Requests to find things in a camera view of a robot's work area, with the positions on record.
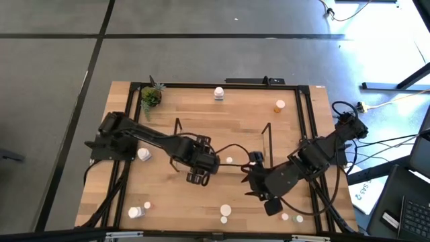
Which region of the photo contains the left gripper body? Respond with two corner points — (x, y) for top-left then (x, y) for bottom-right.
(184, 143), (221, 174)

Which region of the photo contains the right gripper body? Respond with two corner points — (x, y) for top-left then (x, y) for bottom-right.
(248, 163), (283, 200)

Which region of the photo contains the clear acrylic tray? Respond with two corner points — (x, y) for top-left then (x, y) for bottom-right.
(169, 117), (273, 175)

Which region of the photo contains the potted succulent plant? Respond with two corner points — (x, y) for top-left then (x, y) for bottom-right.
(140, 75), (166, 122)

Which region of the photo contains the white printed cardboard box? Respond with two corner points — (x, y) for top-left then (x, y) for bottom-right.
(347, 177), (386, 216)

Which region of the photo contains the black diagonal desk bar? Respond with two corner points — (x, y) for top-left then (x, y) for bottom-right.
(347, 155), (413, 186)

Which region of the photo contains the black device white label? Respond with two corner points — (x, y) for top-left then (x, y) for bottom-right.
(380, 210), (400, 230)

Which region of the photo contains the black side desk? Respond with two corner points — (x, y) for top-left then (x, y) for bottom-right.
(365, 164), (430, 241)

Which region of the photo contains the black laptop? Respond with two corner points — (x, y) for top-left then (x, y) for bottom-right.
(397, 194), (430, 241)

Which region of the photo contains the black monitor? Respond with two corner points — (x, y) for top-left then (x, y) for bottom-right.
(408, 107), (430, 179)

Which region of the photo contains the black chair base leg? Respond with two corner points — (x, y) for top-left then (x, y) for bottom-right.
(0, 147), (26, 163)

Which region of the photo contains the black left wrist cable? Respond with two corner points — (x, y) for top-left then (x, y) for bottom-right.
(214, 143), (253, 167)

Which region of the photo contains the silver aluminium bracket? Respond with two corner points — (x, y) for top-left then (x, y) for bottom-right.
(291, 234), (333, 242)
(105, 231), (144, 241)

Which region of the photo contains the black bar bracket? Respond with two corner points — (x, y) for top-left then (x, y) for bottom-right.
(224, 77), (286, 85)

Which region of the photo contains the yellow extension cord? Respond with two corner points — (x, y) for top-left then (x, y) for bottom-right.
(356, 87), (430, 114)

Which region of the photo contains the black floor cable bundle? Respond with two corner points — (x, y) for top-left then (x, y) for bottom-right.
(349, 127), (421, 169)

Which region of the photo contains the black desk base frame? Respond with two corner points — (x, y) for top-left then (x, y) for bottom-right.
(361, 62), (430, 92)

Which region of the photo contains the light cable with black plug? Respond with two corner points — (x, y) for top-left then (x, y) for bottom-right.
(318, 0), (372, 23)

